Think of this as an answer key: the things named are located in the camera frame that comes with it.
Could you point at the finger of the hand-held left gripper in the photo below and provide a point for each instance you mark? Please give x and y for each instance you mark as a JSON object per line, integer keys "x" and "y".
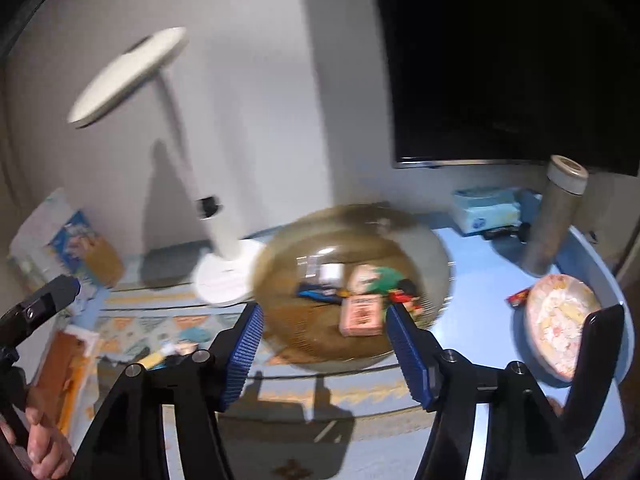
{"x": 40, "y": 307}

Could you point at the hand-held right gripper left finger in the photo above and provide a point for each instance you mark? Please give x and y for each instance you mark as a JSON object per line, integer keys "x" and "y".
{"x": 242, "y": 355}

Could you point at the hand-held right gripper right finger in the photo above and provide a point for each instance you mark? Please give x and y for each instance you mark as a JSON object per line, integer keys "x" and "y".
{"x": 410, "y": 355}

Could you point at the red and black dress figurine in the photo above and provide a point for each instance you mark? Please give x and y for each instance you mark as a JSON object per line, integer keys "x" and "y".
{"x": 407, "y": 300}

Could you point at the pink snack box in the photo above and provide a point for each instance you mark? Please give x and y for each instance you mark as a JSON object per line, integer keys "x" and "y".
{"x": 361, "y": 316}

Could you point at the amber glass bowl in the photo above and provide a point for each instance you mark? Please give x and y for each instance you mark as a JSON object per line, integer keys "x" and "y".
{"x": 310, "y": 330}

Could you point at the green translucent figure stand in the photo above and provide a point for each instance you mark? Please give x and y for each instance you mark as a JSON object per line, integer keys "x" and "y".
{"x": 391, "y": 280}

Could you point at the pink oval pencil sharpener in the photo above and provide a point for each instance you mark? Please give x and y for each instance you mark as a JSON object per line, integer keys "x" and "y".
{"x": 362, "y": 277}

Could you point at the white charger adapter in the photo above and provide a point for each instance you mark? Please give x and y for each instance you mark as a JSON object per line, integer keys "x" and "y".
{"x": 331, "y": 273}

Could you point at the person's left hand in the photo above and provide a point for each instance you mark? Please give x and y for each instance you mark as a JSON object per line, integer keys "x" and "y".
{"x": 47, "y": 445}

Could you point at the orange and white booklet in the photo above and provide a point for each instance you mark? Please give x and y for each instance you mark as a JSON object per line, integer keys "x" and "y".
{"x": 70, "y": 375}

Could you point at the small blue white figurine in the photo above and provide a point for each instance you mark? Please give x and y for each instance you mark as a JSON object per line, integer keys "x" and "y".
{"x": 180, "y": 350}

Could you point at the blue patterned table mat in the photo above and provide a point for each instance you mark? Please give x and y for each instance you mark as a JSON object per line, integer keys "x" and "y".
{"x": 295, "y": 395}

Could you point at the blue illustrated book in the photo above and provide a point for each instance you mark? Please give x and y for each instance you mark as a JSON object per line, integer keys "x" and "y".
{"x": 70, "y": 242}

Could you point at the wooden pen holder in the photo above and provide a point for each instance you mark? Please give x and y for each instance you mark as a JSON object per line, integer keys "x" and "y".
{"x": 102, "y": 262}

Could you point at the white desk lamp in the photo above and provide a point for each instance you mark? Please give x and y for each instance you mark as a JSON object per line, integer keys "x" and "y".
{"x": 225, "y": 240}

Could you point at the red snack packet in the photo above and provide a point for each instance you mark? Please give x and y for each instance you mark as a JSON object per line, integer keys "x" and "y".
{"x": 519, "y": 297}

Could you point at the pink patterned plate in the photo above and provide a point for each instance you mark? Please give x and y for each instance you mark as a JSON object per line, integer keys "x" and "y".
{"x": 560, "y": 325}

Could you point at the small black gadget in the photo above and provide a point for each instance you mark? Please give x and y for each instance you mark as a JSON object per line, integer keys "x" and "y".
{"x": 505, "y": 233}

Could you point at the light blue tissue pack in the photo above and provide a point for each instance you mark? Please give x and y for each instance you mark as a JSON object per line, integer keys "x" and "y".
{"x": 485, "y": 210}

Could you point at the grey metal thermos bottle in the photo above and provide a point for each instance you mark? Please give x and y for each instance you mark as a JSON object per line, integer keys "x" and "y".
{"x": 555, "y": 220}

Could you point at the black monitor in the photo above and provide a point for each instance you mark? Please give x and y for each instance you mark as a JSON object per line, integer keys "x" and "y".
{"x": 500, "y": 60}

